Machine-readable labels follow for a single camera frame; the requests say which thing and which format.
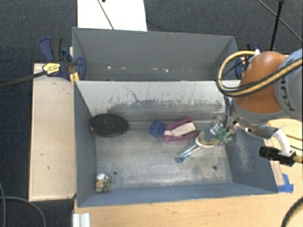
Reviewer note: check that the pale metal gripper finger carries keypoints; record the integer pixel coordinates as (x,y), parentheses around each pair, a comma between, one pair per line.
(193,151)
(189,148)

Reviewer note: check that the small blue piece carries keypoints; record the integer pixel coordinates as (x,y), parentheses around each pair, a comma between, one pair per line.
(180,159)

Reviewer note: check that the purple and beige tool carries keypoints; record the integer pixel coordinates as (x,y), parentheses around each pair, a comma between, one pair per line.
(180,132)

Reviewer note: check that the blue crumpled object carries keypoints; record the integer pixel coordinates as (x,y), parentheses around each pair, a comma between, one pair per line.
(156,128)

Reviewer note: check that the grey metal bin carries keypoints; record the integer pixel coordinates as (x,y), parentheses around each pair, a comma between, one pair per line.
(151,164)

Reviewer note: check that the black oval disc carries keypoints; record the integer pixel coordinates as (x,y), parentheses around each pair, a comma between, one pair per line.
(109,125)

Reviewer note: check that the pale wood board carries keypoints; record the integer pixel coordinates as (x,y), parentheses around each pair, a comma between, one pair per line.
(52,138)

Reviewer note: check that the black cylinder on white bracket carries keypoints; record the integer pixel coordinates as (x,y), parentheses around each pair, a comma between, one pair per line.
(272,152)

